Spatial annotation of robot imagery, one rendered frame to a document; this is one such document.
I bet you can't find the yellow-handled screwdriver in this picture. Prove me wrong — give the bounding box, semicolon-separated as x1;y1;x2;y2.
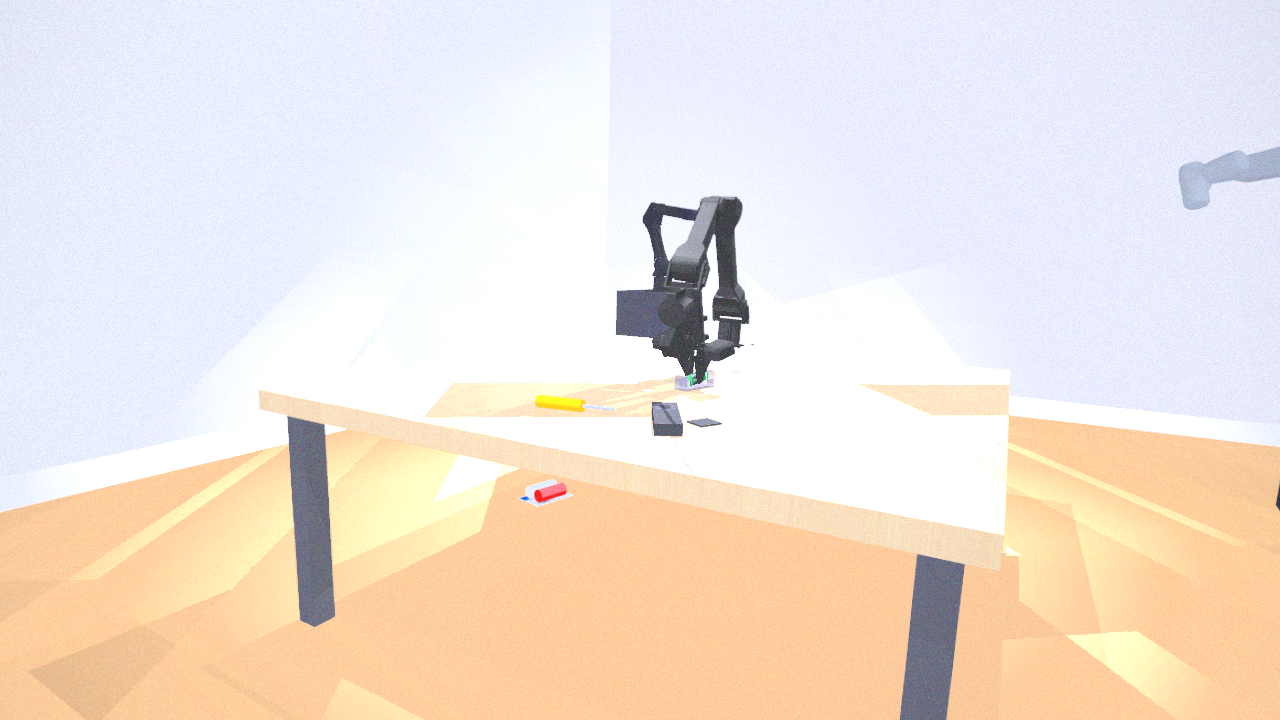
535;395;614;413

